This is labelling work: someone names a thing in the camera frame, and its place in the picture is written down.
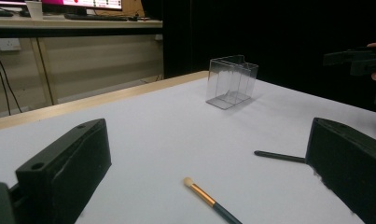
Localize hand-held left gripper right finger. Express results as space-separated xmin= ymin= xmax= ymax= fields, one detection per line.
xmin=304 ymin=117 xmax=376 ymax=224

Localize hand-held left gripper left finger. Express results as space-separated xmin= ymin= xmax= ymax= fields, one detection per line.
xmin=15 ymin=118 xmax=113 ymax=224

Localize thin black makeup brush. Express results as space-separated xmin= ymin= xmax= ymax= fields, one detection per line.
xmin=254 ymin=150 xmax=307 ymax=164

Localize clear acrylic organizer box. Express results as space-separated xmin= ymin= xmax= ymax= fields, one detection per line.
xmin=205 ymin=54 xmax=259 ymax=111

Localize gold ferrule makeup brush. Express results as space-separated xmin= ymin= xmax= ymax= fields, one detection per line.
xmin=183 ymin=176 xmax=244 ymax=224

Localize black curtain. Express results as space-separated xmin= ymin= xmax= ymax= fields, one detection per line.
xmin=161 ymin=0 xmax=376 ymax=115

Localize beige office desk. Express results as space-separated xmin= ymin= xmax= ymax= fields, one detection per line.
xmin=0 ymin=14 xmax=163 ymax=120

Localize computer monitor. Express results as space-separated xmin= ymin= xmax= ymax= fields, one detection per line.
xmin=0 ymin=0 xmax=27 ymax=7
xmin=40 ymin=0 xmax=124 ymax=11

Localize black power cable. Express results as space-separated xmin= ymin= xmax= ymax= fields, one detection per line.
xmin=0 ymin=42 xmax=23 ymax=114
xmin=0 ymin=46 xmax=12 ymax=117

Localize white wall outlet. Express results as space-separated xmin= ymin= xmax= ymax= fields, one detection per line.
xmin=0 ymin=37 xmax=22 ymax=52

